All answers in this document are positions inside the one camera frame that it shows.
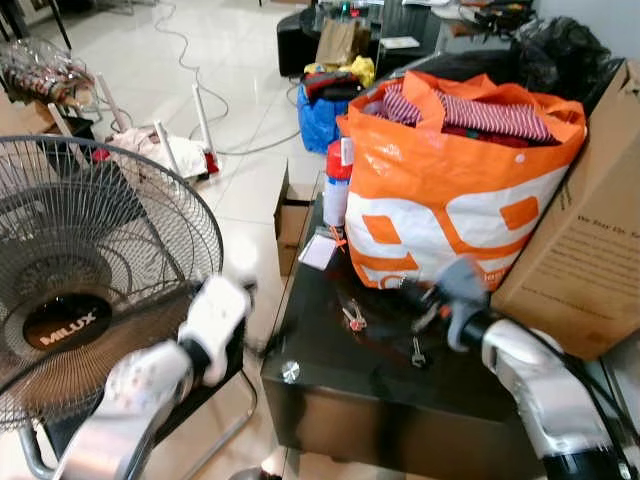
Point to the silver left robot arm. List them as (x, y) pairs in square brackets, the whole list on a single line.
[(125, 410)]

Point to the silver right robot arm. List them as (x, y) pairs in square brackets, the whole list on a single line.
[(545, 395)]

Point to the silver keys with red tag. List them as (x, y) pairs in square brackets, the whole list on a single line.
[(354, 318)]

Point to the small single silver key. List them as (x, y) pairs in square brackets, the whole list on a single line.
[(418, 354)]

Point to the white paper tag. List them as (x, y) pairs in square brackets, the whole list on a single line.
[(318, 252)]

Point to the small brown cardboard box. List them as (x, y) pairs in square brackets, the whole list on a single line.
[(292, 225)]

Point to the orange and white shopping bag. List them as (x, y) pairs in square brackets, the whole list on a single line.
[(450, 190)]

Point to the black glass top table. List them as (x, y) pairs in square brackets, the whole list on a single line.
[(350, 390)]

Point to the black Milux standing fan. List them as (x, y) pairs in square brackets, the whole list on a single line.
[(90, 260)]

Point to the tall brown cardboard box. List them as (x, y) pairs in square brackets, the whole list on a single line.
[(585, 230)]

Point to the white upturned stand with cloth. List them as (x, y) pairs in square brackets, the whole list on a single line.
[(160, 150)]

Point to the red white striped cloth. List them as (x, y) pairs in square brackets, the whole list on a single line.
[(495, 118)]

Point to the blue plastic bag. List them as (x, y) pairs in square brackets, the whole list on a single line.
[(318, 125)]

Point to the yellow cloth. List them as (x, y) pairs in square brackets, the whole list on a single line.
[(358, 70)]

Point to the brown paper bag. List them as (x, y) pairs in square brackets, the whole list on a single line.
[(342, 42)]

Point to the black leather sofa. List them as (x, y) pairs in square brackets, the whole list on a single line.
[(295, 45)]

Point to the black garbage bag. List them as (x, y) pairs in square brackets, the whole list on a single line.
[(560, 55)]

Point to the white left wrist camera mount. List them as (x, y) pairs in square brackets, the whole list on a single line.
[(215, 320)]

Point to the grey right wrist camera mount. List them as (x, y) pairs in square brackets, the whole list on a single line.
[(462, 290)]

